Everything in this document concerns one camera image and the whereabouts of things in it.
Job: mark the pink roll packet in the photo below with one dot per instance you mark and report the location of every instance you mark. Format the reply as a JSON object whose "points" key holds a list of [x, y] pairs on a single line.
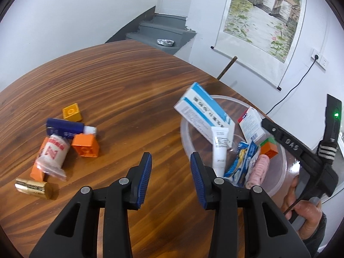
{"points": [[259, 169]]}

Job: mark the clear plastic bowl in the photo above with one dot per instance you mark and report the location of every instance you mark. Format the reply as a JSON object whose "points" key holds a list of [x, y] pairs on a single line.
{"points": [[279, 164]]}

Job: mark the yellow toy block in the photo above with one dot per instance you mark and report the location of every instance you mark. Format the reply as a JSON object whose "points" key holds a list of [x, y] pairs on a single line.
{"points": [[72, 112]]}

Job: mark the person's right hand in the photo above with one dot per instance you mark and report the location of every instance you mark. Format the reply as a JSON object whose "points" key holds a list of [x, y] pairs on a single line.
{"points": [[311, 217]]}

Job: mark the blue snack packet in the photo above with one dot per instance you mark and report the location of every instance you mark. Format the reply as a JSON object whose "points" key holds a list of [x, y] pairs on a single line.
{"points": [[242, 164]]}

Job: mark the gold cylinder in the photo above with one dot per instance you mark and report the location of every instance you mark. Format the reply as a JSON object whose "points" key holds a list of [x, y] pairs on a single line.
{"points": [[32, 186]]}

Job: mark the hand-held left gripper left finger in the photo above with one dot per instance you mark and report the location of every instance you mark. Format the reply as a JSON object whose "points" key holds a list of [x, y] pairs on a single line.
{"points": [[143, 182]]}

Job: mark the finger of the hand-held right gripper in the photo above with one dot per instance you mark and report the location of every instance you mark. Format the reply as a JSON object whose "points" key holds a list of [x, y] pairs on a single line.
{"points": [[287, 139]]}

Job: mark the white tube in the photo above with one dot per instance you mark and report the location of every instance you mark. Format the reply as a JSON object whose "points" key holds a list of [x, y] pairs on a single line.
{"points": [[220, 153]]}

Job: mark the large white blue-striped box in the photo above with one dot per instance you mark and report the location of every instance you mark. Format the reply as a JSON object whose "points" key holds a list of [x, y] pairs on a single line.
{"points": [[204, 107]]}

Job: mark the person's right forearm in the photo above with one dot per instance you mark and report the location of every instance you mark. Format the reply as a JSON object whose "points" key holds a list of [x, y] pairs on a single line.
{"points": [[315, 240]]}

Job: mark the landscape scroll painting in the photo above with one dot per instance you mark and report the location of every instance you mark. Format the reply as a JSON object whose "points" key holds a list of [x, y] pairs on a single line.
{"points": [[258, 18]]}

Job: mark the small white box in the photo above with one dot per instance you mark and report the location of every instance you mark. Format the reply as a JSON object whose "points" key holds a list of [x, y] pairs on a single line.
{"points": [[251, 125]]}

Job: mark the wooden stick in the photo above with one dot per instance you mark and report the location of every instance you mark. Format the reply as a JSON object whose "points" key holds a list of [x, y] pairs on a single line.
{"points": [[227, 68]]}

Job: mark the metal bowl on stairs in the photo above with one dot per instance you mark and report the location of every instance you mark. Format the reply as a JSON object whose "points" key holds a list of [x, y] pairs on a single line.
{"points": [[165, 43]]}

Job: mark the dark blue tube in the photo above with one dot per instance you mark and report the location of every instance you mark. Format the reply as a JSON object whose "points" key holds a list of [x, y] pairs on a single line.
{"points": [[64, 127]]}

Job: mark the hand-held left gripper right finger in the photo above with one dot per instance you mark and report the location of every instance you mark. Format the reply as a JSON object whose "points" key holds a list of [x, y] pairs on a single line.
{"points": [[199, 180]]}

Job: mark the white red-label roll packet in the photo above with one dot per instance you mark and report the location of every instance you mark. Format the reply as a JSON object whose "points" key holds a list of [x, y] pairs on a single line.
{"points": [[52, 156]]}

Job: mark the grey stairs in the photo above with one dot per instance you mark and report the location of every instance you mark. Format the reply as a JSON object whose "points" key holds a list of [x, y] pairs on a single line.
{"points": [[161, 29]]}

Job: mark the white wall socket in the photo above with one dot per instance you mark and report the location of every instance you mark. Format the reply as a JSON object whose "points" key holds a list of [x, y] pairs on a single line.
{"points": [[320, 59]]}

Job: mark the green and orange toy block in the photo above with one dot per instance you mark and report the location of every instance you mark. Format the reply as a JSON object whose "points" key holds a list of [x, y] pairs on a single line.
{"points": [[270, 147]]}

